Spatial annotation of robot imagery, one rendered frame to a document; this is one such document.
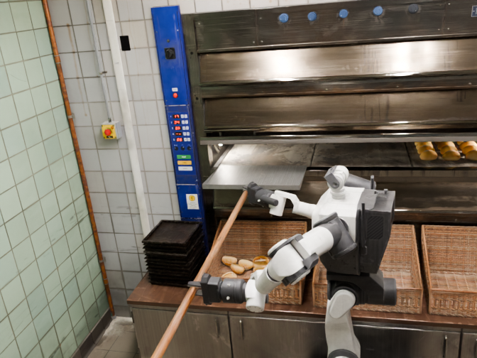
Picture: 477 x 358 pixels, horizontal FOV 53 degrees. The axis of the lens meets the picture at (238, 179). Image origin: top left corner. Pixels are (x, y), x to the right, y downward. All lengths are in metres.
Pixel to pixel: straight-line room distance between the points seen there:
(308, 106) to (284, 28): 0.44
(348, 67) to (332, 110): 0.25
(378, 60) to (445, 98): 0.41
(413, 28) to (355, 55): 0.31
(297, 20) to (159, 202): 1.42
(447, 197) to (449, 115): 0.48
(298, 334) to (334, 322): 0.63
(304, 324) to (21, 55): 2.12
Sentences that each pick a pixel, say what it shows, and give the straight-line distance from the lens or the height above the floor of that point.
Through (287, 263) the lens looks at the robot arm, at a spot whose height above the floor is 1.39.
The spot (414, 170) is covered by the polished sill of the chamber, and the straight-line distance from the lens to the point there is 2.85.
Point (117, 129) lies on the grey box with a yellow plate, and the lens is 3.04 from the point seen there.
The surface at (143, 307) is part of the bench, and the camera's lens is 2.94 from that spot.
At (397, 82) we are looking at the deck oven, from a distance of 2.70.
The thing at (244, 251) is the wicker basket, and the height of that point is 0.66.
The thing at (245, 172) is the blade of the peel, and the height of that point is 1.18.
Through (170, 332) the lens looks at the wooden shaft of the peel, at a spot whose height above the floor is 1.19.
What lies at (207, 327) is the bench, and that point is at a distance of 2.86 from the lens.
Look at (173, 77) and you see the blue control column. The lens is 2.84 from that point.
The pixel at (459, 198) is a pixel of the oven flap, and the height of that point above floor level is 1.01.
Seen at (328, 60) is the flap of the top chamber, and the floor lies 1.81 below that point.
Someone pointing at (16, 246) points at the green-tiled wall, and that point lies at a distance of 2.86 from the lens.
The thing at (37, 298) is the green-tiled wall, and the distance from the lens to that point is 3.06.
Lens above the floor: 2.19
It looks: 21 degrees down
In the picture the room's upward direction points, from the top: 5 degrees counter-clockwise
